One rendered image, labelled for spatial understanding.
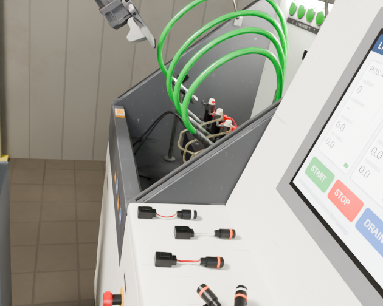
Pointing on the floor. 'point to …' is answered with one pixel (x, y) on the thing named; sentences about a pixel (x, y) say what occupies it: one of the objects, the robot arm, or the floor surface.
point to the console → (347, 27)
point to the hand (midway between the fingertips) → (154, 42)
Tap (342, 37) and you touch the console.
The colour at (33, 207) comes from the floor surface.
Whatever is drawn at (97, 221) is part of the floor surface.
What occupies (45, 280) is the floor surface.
